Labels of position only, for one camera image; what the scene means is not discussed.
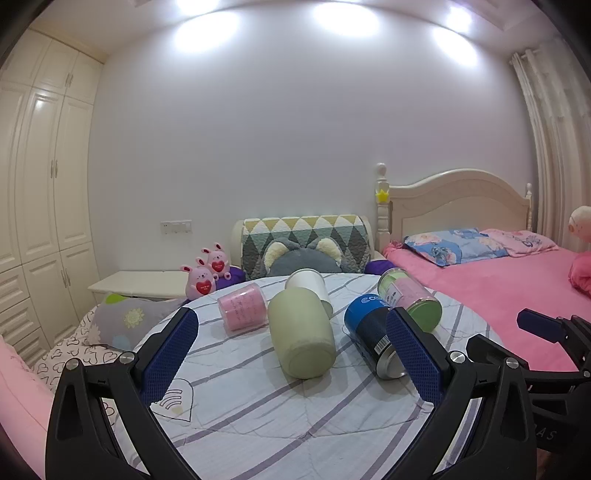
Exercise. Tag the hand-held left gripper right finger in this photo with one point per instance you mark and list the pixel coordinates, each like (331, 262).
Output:
(415, 357)

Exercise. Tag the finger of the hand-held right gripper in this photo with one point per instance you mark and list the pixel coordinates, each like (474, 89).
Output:
(489, 348)
(538, 321)

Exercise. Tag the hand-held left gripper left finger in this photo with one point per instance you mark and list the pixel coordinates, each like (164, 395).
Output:
(168, 355)

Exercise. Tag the pale green cup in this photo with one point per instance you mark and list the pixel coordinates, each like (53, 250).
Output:
(300, 332)

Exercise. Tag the green and pink clear cup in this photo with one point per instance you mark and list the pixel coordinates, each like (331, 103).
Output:
(408, 295)

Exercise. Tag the white cup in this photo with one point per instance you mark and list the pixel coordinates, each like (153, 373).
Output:
(307, 280)

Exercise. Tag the pink bed sheet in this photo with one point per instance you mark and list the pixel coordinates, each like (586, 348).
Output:
(508, 286)

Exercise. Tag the grey flower pillow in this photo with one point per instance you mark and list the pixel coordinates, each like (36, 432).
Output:
(129, 318)

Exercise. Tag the blue can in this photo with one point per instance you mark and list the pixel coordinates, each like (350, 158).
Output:
(367, 323)

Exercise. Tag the pink bunny plush toy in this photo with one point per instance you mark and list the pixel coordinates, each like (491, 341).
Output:
(217, 263)
(201, 284)

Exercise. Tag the white low cabinet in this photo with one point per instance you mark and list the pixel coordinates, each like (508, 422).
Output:
(138, 281)

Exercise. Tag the pink cartoon pillow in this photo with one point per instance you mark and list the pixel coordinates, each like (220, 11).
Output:
(521, 241)

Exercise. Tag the purple cushion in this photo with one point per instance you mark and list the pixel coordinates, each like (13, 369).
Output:
(233, 275)
(378, 266)

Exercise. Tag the heart print bed sheet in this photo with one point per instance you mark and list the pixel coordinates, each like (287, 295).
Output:
(69, 350)

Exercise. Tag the blue cartoon pillow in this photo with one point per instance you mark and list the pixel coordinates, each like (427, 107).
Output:
(443, 244)

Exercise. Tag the cream wooden bed headboard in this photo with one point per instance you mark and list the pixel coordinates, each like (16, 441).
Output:
(457, 203)

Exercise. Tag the grey bear cushion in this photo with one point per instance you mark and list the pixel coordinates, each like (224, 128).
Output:
(300, 258)

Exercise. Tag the pink blanket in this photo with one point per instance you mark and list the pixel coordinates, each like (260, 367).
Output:
(23, 406)

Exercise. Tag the yellow star decoration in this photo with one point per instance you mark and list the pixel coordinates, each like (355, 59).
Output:
(383, 195)

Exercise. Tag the triangle-patterned quilted headboard cover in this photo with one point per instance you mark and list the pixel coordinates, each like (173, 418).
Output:
(300, 230)

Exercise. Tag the white curtain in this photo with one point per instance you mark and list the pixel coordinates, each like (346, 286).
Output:
(554, 138)

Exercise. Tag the cream wardrobe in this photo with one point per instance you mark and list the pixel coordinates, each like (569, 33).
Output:
(37, 194)

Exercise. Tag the wall switch panel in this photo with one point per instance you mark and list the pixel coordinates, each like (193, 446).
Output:
(176, 226)

